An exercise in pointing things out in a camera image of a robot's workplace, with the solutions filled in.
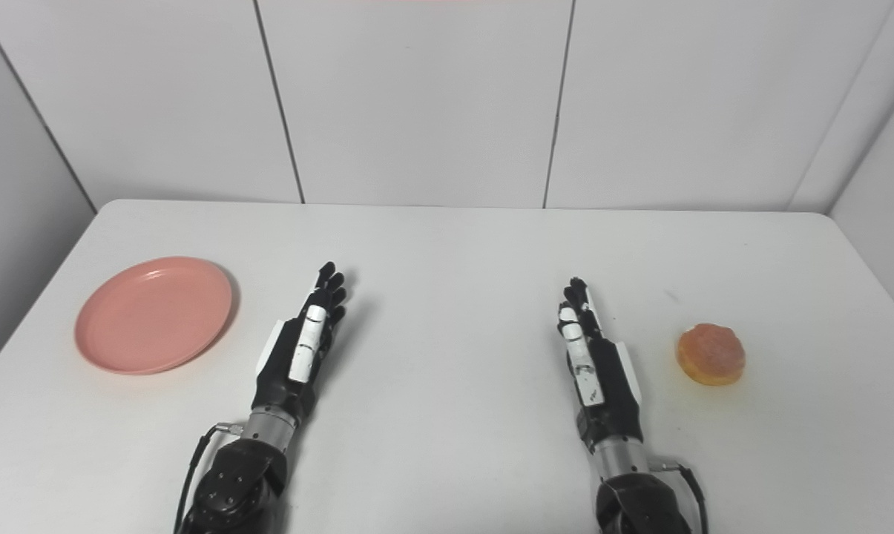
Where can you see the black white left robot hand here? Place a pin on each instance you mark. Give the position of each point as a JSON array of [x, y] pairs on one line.
[[280, 382]]

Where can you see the orange cream puff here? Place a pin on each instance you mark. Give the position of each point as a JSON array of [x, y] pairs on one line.
[[710, 354]]

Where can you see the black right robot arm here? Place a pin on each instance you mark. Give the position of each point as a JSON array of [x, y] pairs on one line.
[[639, 504]]

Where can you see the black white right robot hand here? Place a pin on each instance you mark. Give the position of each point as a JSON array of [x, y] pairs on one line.
[[613, 393]]

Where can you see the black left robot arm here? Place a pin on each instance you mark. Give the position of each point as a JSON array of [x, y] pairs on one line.
[[235, 482]]

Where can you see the pink round plate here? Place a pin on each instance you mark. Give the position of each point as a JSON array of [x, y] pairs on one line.
[[153, 315]]

